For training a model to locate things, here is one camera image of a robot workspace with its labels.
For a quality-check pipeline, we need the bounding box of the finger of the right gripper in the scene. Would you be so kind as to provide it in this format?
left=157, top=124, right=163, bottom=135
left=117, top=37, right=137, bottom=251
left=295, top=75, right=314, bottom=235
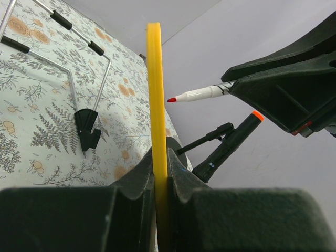
left=230, top=52, right=335, bottom=134
left=221, top=12, right=335, bottom=82

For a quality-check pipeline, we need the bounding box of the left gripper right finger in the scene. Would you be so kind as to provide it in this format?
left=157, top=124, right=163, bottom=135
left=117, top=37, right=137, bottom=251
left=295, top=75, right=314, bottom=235
left=167, top=148, right=208, bottom=251

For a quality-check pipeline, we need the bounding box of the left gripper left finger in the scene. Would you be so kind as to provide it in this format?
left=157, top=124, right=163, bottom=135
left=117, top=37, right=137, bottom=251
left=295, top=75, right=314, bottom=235
left=109, top=149, right=155, bottom=251

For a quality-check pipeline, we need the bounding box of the red whiteboard marker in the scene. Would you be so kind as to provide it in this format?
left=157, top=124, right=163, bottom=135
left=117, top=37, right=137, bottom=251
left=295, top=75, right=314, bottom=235
left=167, top=81, right=234, bottom=103

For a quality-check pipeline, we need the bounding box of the yellow framed whiteboard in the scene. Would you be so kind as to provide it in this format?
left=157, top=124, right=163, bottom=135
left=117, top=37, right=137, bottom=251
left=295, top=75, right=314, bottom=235
left=146, top=23, right=170, bottom=251

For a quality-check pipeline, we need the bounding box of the black toy gun orange tip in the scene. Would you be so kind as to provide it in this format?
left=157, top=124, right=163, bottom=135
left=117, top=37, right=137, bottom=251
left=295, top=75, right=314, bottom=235
left=166, top=111, right=264, bottom=183

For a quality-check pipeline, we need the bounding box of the floral table mat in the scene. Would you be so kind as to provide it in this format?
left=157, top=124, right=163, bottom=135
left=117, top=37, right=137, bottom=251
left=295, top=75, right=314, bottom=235
left=0, top=0, right=190, bottom=187

